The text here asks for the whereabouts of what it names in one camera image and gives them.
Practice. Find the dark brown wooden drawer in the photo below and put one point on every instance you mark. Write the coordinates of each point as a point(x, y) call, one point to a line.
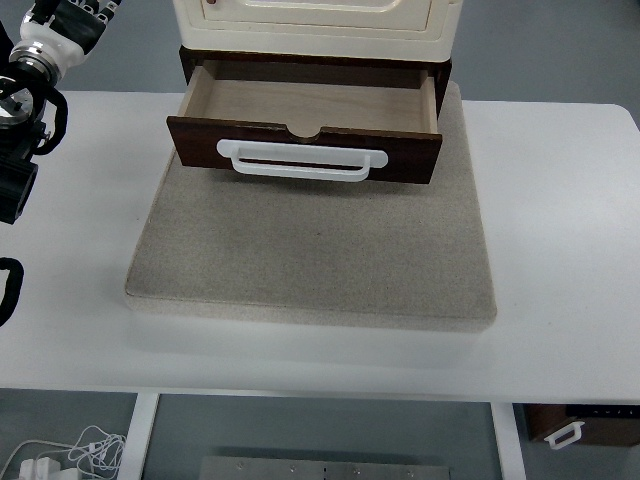
point(310, 107)

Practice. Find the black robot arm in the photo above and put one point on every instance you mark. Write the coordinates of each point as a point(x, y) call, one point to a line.
point(17, 170)

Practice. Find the beige grey fabric mat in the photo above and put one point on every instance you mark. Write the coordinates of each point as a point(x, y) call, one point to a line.
point(310, 250)

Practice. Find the white table leg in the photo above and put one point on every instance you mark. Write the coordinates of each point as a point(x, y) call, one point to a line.
point(140, 435)
point(507, 440)

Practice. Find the brown wooden box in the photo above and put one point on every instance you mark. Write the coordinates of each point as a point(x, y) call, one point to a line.
point(610, 430)

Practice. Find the white power adapter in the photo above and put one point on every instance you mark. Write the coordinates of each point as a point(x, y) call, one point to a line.
point(40, 469)

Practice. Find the cream plastic cabinet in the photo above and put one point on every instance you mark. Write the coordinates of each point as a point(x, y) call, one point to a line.
point(320, 45)

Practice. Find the grey metal plate with screws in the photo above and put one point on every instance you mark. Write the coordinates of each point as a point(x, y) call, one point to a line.
point(325, 469)

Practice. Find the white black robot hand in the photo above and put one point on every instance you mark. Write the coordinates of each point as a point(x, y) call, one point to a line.
point(55, 42)

